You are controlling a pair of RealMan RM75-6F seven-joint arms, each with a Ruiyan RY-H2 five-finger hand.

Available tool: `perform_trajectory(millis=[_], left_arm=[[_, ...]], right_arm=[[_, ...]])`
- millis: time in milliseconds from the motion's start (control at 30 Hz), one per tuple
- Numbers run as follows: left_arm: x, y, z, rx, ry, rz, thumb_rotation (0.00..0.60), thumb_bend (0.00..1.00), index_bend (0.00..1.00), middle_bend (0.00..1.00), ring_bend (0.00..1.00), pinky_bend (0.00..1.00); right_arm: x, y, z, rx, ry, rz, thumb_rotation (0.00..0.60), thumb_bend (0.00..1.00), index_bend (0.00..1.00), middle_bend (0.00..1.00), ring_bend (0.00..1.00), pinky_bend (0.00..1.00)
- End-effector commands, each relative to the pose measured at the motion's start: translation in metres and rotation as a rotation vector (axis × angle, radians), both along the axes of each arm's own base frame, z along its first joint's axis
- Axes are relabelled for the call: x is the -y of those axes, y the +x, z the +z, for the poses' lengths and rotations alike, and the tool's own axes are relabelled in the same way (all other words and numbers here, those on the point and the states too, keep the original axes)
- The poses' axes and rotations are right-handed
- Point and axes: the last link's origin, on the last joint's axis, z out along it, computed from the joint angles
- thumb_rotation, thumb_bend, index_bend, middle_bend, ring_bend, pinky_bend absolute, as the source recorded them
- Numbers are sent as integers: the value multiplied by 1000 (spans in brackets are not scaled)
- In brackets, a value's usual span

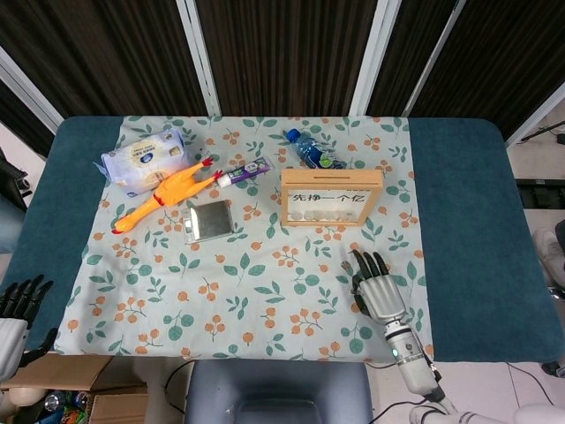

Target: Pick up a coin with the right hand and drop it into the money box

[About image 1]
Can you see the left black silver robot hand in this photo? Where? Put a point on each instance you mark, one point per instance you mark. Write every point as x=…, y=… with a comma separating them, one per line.
x=11, y=344

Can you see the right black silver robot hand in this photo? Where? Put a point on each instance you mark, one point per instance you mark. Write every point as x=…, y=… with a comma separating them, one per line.
x=384, y=296

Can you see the flat cardboard box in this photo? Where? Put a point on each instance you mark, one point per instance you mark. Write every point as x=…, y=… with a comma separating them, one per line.
x=66, y=373

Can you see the floral print tablecloth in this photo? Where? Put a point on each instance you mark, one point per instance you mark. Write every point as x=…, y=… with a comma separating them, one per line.
x=265, y=274

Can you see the teal table cover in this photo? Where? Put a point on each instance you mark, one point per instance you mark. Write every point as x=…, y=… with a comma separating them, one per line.
x=463, y=199

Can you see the small cardboard box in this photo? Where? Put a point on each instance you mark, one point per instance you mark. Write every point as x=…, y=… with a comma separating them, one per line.
x=119, y=411

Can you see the grey padded chair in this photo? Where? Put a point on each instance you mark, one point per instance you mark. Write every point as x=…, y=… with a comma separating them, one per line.
x=278, y=393

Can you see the blue water bottle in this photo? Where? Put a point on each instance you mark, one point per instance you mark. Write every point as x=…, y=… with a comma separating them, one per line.
x=311, y=148

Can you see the black office chair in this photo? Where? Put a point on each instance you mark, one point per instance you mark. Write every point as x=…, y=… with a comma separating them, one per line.
x=11, y=176

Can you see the white sneaker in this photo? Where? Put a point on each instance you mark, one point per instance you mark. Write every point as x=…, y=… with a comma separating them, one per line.
x=549, y=252

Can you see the purple white toothpaste tube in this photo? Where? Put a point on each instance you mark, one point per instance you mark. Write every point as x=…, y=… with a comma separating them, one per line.
x=247, y=171

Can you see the silver pocket scale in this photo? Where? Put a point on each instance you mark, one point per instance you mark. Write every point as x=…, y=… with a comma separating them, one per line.
x=212, y=221

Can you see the pale blue wet wipes pack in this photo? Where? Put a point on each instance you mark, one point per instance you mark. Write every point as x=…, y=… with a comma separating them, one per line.
x=141, y=159

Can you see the orange rubber chicken toy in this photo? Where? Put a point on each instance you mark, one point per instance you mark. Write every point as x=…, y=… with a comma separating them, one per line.
x=176, y=187

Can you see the dark folding screen white frames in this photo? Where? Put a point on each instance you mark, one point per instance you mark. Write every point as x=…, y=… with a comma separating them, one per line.
x=287, y=53

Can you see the wooden money box frame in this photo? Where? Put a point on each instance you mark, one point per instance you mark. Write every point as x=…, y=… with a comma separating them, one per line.
x=331, y=179

